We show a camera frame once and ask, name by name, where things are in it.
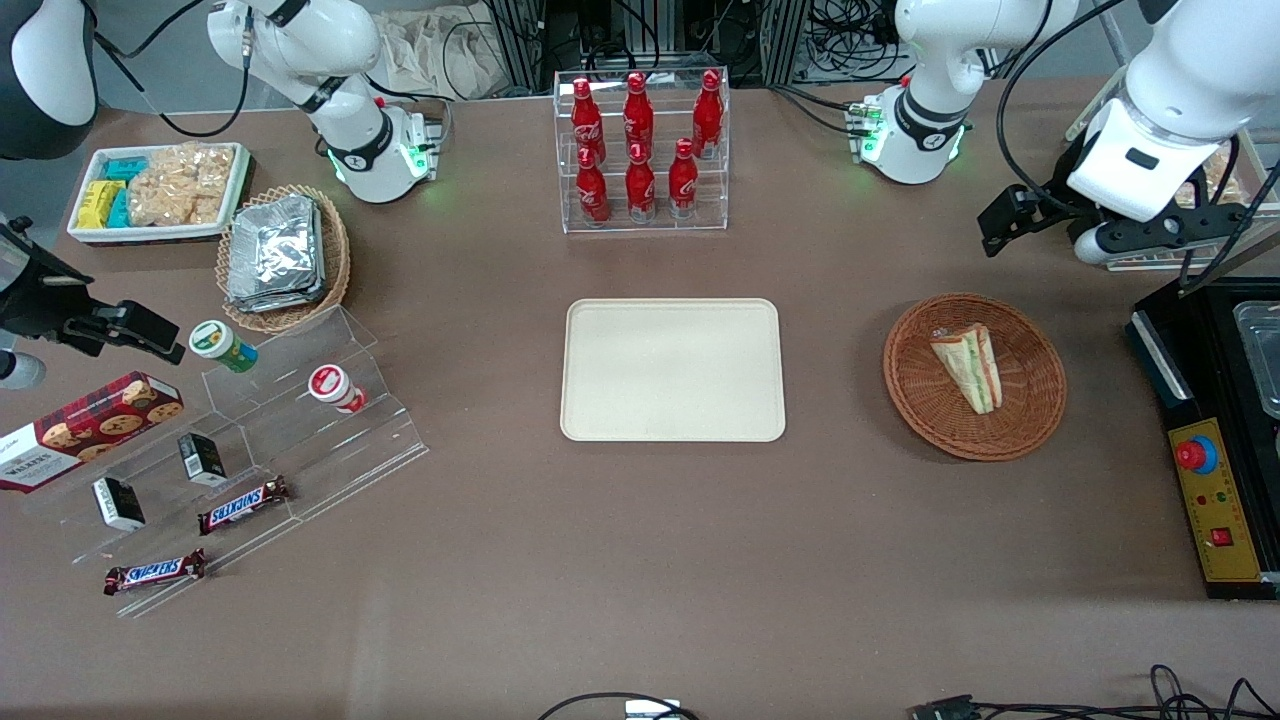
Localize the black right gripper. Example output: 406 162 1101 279
0 214 188 367

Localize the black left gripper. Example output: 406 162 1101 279
979 130 1253 263

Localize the triangle sandwich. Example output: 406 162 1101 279
929 322 1004 416

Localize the dark brown round wicker basket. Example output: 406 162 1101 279
882 291 1068 463

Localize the light tan wicker basket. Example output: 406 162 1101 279
215 184 352 335

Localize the beige plastic tray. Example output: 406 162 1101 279
559 297 788 444

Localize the red tartan cookie box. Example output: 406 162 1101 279
0 371 185 494

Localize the white rectangular snack bin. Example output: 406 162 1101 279
66 142 253 246

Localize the green lidded yogurt cup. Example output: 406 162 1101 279
189 319 259 374

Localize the yellow snack packet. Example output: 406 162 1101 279
77 179 127 230

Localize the small black box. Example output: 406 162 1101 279
91 476 147 532
177 431 229 489

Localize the silver foil packet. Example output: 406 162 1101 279
228 195 323 296
226 280 329 315

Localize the clear bag of rice crackers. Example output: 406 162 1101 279
127 143 237 228

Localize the bagged pastry snack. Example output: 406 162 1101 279
1180 140 1243 209

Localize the Snickers chocolate bar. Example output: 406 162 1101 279
103 548 208 597
196 475 292 537

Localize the red lidded yogurt cup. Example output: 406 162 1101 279
307 364 368 414

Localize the black appliance with yellow panel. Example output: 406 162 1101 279
1127 277 1280 602

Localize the clear acrylic stepped stand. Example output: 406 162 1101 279
20 305 432 621

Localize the clear plastic container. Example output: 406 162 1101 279
1232 299 1280 421

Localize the red cola bottle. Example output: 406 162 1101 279
625 143 658 224
571 77 607 166
622 71 656 159
691 68 725 160
575 146 611 227
667 137 700 220

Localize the clear acrylic bottle rack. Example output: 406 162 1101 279
552 67 732 236

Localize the beige crumpled cloth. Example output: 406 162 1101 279
378 6 513 102

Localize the black plug connector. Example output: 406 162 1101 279
907 694 978 720

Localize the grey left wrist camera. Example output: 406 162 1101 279
1074 222 1137 268

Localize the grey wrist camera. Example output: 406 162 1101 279
1074 222 1137 268
0 350 47 392

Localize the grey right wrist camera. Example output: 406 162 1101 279
0 350 47 392

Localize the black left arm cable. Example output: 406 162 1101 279
996 0 1183 233

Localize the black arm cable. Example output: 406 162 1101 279
996 0 1183 233
92 0 254 140

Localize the white wire rack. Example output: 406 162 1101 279
1063 64 1280 274

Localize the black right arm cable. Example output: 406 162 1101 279
92 0 254 140

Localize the black cable bundle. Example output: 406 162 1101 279
808 0 906 83

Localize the metal frame with equipment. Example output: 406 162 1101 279
484 0 813 93

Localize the black tangled cable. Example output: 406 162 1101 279
972 663 1280 720

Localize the black looped table cable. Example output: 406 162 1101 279
537 691 703 720

